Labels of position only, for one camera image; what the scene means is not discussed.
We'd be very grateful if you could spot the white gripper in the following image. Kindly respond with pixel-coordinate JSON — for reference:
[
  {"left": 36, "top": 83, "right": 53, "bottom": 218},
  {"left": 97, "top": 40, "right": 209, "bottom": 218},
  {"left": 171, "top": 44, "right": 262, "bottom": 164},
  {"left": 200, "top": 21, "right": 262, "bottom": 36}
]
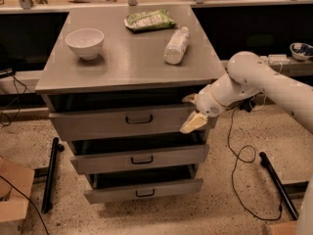
[{"left": 180, "top": 85, "right": 226, "bottom": 134}]

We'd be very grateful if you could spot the grey metal drawer cabinet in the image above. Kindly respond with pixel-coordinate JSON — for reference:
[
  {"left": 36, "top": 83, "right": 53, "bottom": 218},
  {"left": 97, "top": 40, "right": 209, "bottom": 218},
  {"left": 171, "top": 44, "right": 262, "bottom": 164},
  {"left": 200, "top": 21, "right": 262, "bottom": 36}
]
[{"left": 35, "top": 5, "right": 225, "bottom": 191}]

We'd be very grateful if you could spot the grey top drawer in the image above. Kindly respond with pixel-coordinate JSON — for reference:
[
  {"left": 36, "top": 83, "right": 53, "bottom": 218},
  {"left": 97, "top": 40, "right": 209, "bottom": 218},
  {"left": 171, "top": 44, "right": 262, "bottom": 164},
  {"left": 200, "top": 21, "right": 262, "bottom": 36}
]
[{"left": 50, "top": 104, "right": 195, "bottom": 141}]

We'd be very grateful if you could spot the cardboard box left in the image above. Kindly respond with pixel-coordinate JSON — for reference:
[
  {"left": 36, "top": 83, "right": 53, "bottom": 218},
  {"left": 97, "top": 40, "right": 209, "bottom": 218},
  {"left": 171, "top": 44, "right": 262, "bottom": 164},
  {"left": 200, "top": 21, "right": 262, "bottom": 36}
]
[{"left": 0, "top": 158, "right": 34, "bottom": 235}]

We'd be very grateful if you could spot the cardboard box bottom right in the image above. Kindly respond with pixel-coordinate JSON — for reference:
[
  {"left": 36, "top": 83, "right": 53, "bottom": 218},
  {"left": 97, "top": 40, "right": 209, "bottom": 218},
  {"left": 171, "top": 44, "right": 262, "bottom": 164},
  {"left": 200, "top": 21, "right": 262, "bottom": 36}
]
[{"left": 268, "top": 221, "right": 297, "bottom": 235}]

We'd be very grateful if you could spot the white power strip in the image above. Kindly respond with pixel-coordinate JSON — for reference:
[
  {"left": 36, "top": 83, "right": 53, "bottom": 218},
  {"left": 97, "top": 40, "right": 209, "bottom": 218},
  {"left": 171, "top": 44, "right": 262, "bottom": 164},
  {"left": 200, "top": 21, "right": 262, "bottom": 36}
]
[{"left": 261, "top": 54, "right": 291, "bottom": 65}]

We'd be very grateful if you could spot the black floor bar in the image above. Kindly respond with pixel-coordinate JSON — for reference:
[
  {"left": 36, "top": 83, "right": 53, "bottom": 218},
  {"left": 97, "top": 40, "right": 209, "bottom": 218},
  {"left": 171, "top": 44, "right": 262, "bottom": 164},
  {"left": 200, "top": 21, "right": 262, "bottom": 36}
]
[
  {"left": 259, "top": 152, "right": 299, "bottom": 220},
  {"left": 41, "top": 137, "right": 65, "bottom": 213}
]

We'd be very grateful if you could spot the grey middle drawer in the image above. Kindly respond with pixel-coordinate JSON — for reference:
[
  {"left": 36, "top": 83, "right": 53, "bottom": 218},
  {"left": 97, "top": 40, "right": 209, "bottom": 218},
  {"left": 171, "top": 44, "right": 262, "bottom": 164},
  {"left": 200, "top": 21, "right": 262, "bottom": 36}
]
[{"left": 70, "top": 144, "right": 209, "bottom": 174}]

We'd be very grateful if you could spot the black floor cable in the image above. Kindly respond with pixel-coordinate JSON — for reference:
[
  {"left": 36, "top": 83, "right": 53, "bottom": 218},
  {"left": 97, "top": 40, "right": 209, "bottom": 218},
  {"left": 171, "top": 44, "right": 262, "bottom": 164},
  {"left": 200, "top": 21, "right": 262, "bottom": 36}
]
[{"left": 226, "top": 107, "right": 284, "bottom": 222}]

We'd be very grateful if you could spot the black floor bar right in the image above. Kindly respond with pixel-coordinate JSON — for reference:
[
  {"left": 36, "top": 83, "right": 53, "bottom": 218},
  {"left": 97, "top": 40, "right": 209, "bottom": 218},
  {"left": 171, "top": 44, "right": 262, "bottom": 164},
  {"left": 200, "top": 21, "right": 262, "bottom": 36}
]
[{"left": 259, "top": 152, "right": 299, "bottom": 220}]

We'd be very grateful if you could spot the grey drawer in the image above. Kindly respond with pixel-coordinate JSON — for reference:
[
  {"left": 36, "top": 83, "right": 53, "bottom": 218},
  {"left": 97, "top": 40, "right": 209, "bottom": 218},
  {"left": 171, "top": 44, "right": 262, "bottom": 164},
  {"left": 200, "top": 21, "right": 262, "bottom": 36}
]
[
  {"left": 84, "top": 178, "right": 203, "bottom": 204},
  {"left": 50, "top": 104, "right": 195, "bottom": 141},
  {"left": 70, "top": 144, "right": 209, "bottom": 174}
]

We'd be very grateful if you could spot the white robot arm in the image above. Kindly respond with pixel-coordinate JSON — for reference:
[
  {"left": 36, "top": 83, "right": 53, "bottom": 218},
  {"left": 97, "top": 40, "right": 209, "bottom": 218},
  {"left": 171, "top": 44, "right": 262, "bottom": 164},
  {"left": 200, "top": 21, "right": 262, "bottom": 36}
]
[{"left": 181, "top": 51, "right": 313, "bottom": 133}]

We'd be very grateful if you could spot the cardboard box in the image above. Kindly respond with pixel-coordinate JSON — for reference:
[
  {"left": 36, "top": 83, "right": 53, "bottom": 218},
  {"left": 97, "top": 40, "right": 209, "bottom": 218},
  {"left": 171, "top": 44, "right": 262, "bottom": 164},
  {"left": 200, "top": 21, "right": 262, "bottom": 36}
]
[
  {"left": 0, "top": 158, "right": 34, "bottom": 235},
  {"left": 268, "top": 221, "right": 297, "bottom": 235}
]

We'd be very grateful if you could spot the grey bottom drawer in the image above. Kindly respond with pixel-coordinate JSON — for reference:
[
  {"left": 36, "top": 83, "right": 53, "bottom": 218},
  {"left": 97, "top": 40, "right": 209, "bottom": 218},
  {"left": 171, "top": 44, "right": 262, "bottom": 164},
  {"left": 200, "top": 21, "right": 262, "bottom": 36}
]
[{"left": 84, "top": 178, "right": 203, "bottom": 204}]

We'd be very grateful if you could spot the black floor bar left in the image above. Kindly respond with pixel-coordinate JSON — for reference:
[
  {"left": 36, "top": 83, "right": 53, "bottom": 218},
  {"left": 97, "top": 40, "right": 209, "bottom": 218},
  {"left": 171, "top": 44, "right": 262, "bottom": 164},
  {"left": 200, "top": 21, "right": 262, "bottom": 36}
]
[{"left": 41, "top": 137, "right": 65, "bottom": 213}]

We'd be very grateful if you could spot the blue white patterned bowl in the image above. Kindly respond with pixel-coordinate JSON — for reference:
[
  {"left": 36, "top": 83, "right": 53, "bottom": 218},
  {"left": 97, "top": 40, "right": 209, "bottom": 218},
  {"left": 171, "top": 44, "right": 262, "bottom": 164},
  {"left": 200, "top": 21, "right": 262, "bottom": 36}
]
[{"left": 290, "top": 42, "right": 313, "bottom": 61}]

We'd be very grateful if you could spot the black cable left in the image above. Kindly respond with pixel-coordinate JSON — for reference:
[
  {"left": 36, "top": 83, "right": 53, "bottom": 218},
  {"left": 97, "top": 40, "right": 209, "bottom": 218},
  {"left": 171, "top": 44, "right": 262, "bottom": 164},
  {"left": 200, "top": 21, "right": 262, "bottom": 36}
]
[{"left": 0, "top": 68, "right": 29, "bottom": 129}]

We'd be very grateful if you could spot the clear plastic water bottle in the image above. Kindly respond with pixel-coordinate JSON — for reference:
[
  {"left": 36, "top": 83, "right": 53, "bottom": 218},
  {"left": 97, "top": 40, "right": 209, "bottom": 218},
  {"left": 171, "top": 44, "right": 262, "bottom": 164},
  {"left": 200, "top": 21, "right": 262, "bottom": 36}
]
[{"left": 164, "top": 26, "right": 190, "bottom": 65}]

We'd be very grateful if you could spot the green snack bag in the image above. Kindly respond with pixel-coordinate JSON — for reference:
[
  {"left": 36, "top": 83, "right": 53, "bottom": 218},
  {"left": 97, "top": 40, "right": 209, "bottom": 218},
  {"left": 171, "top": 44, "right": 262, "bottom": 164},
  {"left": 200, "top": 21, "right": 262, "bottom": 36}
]
[{"left": 124, "top": 9, "right": 176, "bottom": 33}]

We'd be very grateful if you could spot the white ceramic bowl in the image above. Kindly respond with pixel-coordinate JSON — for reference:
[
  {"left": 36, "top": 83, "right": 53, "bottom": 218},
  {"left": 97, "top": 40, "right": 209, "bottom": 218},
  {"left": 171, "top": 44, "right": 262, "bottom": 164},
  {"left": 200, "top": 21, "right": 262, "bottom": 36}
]
[{"left": 66, "top": 28, "right": 104, "bottom": 60}]

